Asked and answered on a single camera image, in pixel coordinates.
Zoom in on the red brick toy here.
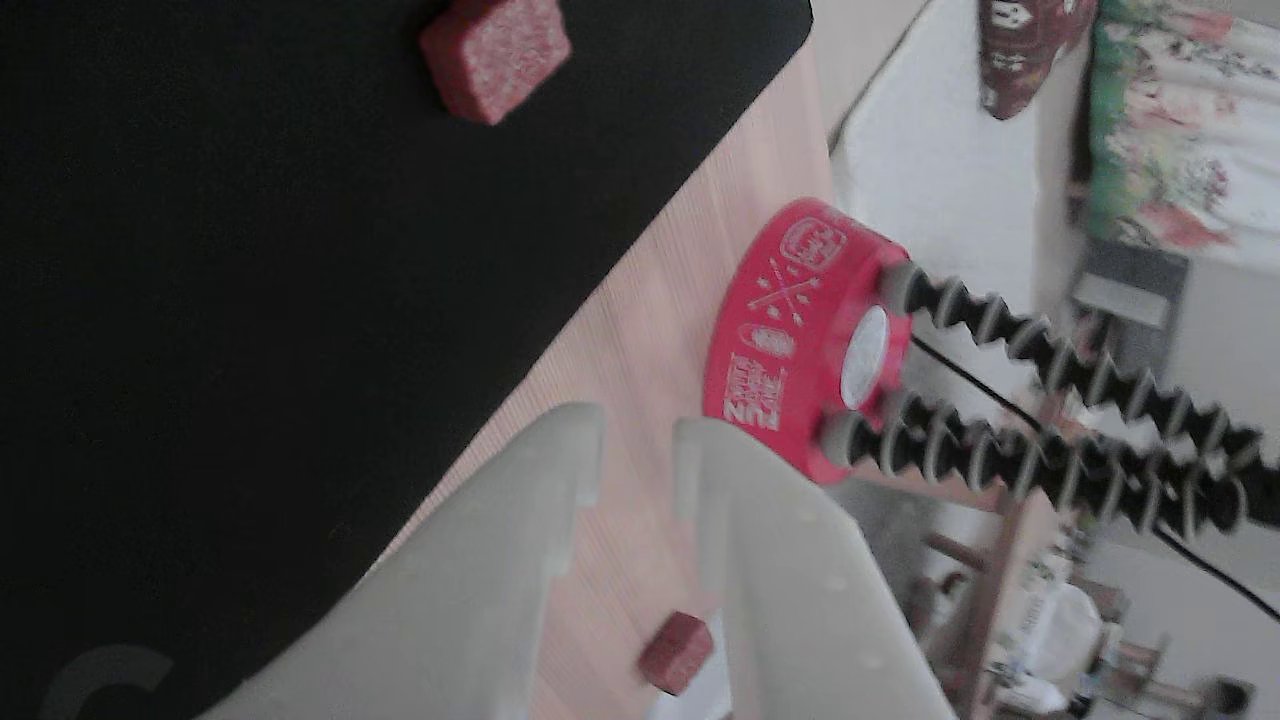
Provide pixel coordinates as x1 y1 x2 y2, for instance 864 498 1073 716
418 0 573 127

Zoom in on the thin black tripod camera cable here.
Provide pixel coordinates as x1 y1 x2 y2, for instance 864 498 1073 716
910 335 1280 621

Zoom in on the white bag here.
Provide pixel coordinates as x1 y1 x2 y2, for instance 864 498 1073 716
1010 583 1103 683

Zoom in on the small dark red block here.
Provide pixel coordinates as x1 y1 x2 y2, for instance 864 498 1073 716
638 611 715 697

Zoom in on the black grey flexible tripod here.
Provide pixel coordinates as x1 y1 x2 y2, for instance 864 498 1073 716
818 260 1280 541

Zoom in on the black box with label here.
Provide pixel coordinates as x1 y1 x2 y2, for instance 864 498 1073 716
1070 238 1191 331

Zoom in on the black desk mat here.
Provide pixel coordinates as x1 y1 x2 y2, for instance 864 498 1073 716
0 0 813 720

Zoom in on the red printed round tin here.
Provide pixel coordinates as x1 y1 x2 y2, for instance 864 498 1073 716
702 197 913 486

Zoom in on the floral patterned cloth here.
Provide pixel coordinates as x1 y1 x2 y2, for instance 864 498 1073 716
1085 0 1280 276

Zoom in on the brown wooden rack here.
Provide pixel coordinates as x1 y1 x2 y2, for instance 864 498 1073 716
925 395 1066 720

